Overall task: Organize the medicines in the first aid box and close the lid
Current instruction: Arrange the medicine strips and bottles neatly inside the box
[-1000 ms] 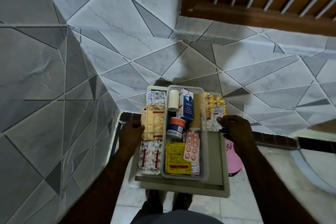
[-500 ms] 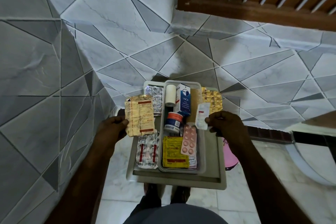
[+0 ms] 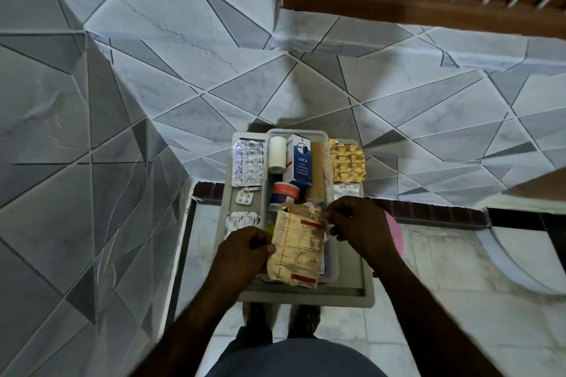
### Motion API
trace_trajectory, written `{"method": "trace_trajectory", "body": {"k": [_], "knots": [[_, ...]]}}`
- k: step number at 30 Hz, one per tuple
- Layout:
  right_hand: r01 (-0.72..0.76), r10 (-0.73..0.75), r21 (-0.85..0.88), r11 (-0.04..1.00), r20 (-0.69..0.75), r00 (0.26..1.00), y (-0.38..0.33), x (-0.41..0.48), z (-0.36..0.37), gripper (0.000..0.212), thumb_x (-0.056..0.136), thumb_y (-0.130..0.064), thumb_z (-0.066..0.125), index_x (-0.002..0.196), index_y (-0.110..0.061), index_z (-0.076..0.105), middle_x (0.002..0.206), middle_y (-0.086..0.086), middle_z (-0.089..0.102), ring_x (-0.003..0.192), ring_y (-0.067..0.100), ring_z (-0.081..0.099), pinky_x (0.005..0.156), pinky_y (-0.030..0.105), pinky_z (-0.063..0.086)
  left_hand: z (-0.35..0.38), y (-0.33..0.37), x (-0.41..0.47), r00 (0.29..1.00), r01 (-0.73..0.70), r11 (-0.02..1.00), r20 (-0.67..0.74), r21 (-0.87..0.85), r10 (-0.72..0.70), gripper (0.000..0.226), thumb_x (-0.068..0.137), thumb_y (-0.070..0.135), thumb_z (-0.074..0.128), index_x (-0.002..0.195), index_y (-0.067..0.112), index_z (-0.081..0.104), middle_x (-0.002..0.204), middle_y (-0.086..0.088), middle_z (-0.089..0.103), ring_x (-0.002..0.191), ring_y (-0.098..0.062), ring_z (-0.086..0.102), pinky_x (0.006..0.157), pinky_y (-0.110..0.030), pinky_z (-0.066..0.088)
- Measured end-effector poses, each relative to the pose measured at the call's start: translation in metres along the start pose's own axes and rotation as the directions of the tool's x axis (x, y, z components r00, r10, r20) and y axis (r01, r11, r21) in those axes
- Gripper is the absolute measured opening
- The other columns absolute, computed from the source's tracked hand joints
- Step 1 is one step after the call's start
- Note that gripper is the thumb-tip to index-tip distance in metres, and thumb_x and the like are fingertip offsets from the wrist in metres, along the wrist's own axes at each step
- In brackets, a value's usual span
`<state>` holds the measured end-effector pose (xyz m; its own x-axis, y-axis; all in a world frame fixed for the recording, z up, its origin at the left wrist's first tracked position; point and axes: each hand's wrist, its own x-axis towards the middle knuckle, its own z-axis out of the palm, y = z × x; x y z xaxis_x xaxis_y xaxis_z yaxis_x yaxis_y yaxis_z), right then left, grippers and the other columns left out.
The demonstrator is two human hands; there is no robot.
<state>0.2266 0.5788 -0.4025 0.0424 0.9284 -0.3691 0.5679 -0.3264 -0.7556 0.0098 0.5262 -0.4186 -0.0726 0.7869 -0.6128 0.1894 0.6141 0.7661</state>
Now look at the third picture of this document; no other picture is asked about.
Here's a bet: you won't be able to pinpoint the beige bandage roll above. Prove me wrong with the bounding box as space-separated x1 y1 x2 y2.
305 141 327 205

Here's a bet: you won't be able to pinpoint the beige tablet strip pack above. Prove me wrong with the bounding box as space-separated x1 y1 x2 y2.
266 202 327 289

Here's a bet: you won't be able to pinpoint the silver tablet strips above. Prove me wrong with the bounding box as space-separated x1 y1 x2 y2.
332 182 363 201
232 138 266 187
225 211 261 235

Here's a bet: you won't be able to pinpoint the white plastic drawer cabinet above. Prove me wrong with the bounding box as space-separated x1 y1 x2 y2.
219 131 376 309

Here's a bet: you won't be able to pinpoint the dark shoe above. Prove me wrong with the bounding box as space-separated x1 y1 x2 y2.
289 305 321 339
242 301 273 330

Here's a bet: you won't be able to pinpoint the gold foil tablet strips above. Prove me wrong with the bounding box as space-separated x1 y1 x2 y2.
329 138 367 184

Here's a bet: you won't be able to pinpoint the pink lidded trash bin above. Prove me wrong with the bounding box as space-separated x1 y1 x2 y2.
383 212 404 258

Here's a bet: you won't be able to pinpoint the white bandage roll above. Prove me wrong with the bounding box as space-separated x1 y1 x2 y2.
269 135 287 174

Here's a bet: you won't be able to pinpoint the grey shorts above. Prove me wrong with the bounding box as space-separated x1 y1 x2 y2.
216 326 390 377

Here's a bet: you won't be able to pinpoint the clear plastic first aid box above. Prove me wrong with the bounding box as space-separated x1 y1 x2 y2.
265 128 340 286

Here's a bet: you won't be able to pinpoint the person's right forearm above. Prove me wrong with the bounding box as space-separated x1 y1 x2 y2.
367 253 505 377

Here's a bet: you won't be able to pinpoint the white blue medicine box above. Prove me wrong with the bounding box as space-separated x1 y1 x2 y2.
285 133 313 183

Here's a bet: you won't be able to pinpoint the person's left hand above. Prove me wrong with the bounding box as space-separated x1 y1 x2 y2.
215 226 277 289

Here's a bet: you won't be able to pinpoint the person's left forearm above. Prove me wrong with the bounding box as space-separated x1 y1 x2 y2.
141 275 257 377

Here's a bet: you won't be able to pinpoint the person's right hand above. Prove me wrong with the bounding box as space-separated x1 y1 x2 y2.
325 195 401 265

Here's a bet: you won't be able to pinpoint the white red-blue label medicine bottle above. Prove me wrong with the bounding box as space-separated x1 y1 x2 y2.
270 182 302 214

